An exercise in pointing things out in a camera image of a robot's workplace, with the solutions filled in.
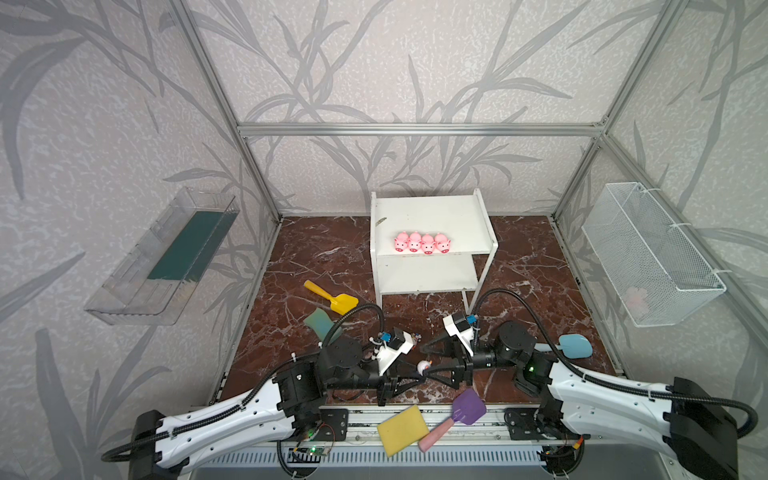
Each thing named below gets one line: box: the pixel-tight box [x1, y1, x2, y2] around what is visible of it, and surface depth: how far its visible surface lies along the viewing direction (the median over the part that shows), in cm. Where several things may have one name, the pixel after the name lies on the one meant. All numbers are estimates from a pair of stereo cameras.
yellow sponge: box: [377, 404, 430, 457], surface depth 74 cm
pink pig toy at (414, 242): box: [408, 230, 422, 253], surface depth 68 cm
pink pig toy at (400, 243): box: [394, 230, 409, 253], surface depth 69 cm
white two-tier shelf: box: [369, 188, 499, 314], surface depth 75 cm
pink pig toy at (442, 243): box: [434, 233, 451, 254], surface depth 68 cm
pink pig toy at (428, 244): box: [421, 234, 435, 255], surface depth 68 cm
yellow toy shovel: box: [304, 280, 359, 316], surface depth 98 cm
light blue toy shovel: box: [556, 333, 593, 359], surface depth 88 cm
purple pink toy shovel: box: [418, 388, 487, 453], surface depth 77 cm
